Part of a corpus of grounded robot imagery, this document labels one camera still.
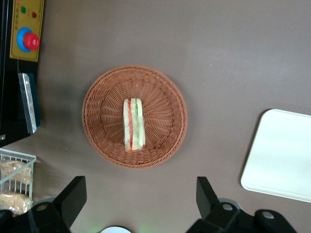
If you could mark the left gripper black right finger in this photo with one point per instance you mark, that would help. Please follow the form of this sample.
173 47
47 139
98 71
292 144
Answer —
206 196

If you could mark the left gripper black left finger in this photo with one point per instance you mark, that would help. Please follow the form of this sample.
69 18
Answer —
73 196

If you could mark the triangle sandwich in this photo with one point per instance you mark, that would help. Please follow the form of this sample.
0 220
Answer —
127 121

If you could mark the cream plastic tray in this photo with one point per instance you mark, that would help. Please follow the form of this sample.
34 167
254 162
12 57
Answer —
279 155

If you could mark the round brown wicker basket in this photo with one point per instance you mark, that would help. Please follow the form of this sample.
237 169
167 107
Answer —
158 97

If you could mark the crumbly snack pack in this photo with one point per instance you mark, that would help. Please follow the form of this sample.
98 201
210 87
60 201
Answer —
14 171
14 202

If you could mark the black control box yellow panel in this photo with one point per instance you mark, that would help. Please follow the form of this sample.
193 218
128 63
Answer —
24 55

